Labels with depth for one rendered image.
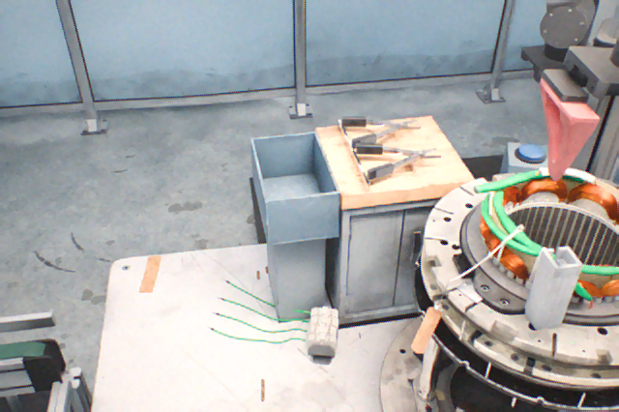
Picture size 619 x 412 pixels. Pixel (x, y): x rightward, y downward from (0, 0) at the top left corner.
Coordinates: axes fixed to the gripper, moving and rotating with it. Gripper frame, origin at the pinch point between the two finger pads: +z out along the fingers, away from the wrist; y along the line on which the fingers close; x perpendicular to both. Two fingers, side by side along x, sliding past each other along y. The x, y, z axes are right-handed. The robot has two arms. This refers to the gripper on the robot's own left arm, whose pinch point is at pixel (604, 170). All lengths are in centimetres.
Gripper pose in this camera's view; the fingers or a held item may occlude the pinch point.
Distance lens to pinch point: 57.7
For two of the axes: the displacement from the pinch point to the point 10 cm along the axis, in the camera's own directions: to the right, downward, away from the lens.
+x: -0.6, -5.9, 8.0
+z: -0.9, 8.0, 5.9
